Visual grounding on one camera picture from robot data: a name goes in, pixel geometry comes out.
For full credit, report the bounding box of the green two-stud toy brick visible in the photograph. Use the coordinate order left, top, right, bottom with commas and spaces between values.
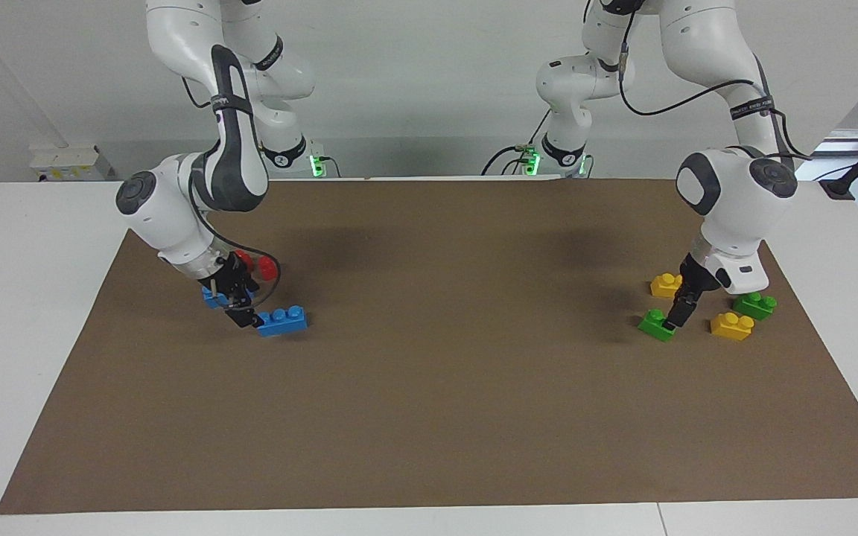
638, 308, 677, 343
733, 293, 778, 322

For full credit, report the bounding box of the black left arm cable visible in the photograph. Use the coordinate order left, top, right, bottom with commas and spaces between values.
584, 0, 813, 161

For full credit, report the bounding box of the black base cable bundle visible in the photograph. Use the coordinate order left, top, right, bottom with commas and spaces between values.
481, 110, 553, 176

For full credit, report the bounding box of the white wall socket box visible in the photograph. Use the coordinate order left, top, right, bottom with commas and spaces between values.
29, 144, 115, 182

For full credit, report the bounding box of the black velcro cable strap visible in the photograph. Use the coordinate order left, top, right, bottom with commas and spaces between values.
729, 95, 776, 121
212, 91, 252, 116

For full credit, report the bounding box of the brown table mat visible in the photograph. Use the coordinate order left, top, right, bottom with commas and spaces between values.
0, 177, 858, 516

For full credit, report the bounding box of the yellow two-stud toy brick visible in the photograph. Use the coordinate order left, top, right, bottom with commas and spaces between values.
650, 272, 687, 299
710, 312, 755, 342

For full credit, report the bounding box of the blue three-stud toy brick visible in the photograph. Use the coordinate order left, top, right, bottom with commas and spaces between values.
256, 305, 308, 337
201, 287, 251, 310

